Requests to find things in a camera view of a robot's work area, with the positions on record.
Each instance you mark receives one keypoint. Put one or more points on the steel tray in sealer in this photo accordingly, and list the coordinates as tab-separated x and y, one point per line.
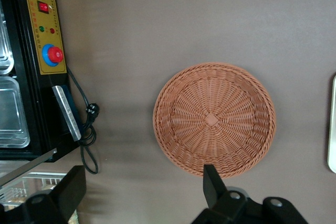
11	113
4	51

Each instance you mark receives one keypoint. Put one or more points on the red emergency stop button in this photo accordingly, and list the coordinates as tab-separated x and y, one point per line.
53	54

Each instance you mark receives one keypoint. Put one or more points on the grey metal lever bar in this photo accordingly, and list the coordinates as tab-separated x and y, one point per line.
29	165

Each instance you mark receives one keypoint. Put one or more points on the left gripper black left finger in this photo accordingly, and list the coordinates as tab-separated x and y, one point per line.
71	190

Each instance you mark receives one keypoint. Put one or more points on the black sealing machine yellow panel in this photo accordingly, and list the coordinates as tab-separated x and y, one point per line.
34	98

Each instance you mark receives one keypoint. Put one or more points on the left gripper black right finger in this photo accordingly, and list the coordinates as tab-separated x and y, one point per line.
214	184

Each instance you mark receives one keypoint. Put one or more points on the cream rectangular serving tray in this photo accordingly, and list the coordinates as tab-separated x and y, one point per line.
333	129

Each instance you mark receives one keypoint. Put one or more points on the round brown wicker basket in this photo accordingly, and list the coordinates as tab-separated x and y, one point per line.
210	98

